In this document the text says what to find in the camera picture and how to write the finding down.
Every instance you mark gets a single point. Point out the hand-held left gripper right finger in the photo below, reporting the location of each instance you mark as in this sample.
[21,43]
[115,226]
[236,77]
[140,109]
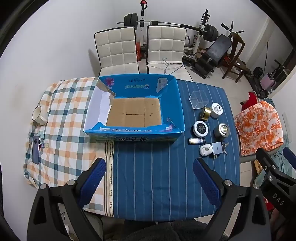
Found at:
[205,183]

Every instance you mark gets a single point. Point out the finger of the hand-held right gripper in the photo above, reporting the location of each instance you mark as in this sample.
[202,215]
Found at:
[267,161]
[291,158]

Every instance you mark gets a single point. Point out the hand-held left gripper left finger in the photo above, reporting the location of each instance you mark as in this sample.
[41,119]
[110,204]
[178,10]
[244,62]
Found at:
[96,176]

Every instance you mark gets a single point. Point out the white earbud case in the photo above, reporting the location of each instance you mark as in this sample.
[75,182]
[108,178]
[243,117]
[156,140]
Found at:
[205,150]

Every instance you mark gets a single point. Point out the silver square case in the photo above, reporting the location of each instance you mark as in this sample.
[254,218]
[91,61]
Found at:
[217,148]

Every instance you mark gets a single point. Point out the silver round tin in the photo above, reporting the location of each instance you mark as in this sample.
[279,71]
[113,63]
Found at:
[221,131]

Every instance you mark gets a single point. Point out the black-lid white round tin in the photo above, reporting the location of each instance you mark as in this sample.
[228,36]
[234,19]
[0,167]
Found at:
[200,128]

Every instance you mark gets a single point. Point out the gold round jar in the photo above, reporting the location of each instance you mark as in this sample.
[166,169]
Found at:
[205,113]

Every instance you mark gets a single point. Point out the white round jar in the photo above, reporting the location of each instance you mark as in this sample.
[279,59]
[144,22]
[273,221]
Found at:
[217,110]

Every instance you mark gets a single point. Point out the blue cardboard box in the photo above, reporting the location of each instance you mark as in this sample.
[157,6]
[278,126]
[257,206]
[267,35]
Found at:
[134,113]

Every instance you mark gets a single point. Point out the clear plastic box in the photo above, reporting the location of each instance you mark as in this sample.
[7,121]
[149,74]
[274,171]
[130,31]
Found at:
[198,99]

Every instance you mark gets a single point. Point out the teal cloth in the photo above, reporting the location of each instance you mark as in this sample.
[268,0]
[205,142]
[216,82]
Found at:
[280,160]

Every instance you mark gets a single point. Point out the orange floral cushion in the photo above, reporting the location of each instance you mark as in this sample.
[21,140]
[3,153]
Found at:
[259,127]

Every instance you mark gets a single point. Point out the blue striped cloth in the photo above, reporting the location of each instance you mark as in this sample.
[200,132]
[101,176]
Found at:
[157,176]

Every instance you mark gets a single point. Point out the plaid cloth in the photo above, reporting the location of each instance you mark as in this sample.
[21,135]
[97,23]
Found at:
[67,129]

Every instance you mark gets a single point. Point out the small usb stick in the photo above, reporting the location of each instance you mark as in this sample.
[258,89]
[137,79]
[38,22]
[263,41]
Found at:
[44,145]

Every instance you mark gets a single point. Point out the red cloth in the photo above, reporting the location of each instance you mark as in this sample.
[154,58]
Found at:
[251,100]

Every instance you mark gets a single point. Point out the dark fleece clothing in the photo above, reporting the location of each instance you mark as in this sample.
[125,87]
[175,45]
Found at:
[161,229]

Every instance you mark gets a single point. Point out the grey smartphone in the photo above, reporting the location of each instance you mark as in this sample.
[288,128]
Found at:
[36,149]

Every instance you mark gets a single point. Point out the pink bag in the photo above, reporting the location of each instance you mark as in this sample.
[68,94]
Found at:
[267,81]

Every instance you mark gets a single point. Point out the white mug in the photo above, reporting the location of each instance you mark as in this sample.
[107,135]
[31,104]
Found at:
[39,115]

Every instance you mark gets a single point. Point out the brown wooden chair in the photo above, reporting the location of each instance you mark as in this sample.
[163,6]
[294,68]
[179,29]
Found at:
[238,46]

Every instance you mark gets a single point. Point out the black weight bench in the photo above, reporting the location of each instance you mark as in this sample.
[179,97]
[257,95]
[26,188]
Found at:
[217,49]

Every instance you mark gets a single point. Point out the white padded chair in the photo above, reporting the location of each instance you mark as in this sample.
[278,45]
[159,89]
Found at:
[115,48]
[165,46]

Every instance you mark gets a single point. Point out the white barbell rack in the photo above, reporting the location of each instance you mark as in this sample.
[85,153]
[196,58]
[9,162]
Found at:
[143,16]

